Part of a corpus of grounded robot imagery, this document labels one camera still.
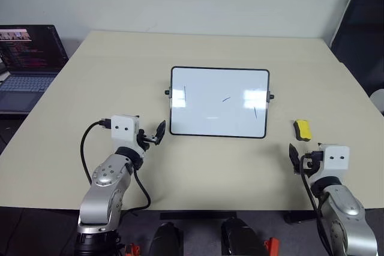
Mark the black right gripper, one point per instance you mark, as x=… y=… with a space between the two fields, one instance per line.
x=312 y=161

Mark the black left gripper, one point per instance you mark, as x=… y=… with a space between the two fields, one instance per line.
x=142 y=140

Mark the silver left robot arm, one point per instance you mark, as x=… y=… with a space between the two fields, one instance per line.
x=103 y=184

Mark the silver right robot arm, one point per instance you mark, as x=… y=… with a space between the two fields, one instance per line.
x=348 y=211

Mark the yellow and black eraser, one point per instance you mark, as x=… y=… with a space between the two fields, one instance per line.
x=303 y=130

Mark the small black-framed whiteboard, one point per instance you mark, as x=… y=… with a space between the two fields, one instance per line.
x=219 y=103

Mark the orange plastic piece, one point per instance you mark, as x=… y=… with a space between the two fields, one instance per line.
x=271 y=247
x=133 y=250

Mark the dark rounded shape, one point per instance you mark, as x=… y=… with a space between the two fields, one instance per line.
x=166 y=239
x=240 y=238

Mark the black office chair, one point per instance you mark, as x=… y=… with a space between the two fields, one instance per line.
x=360 y=37

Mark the open grey laptop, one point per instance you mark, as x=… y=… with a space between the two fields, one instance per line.
x=28 y=67

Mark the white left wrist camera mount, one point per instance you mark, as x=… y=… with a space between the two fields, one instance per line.
x=123 y=131

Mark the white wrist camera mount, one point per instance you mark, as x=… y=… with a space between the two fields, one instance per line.
x=336 y=160
x=123 y=131

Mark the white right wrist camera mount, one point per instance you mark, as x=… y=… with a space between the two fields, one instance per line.
x=336 y=160

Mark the black table frame bar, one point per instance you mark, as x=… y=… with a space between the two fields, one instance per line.
x=198 y=216

